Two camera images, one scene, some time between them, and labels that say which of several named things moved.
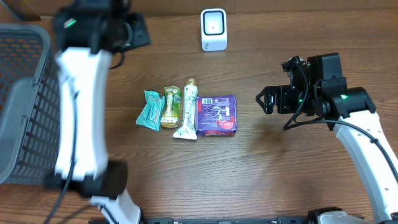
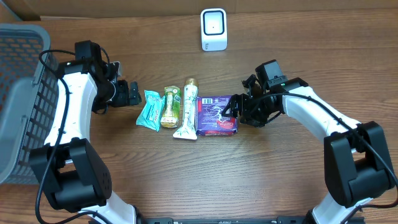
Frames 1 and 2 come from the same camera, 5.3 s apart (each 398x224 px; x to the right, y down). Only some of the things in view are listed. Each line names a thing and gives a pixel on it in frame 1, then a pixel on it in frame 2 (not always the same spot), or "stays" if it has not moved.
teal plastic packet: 150,115 stays
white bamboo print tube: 188,129 stays
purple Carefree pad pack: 217,116 stays
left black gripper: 137,32 to 125,93
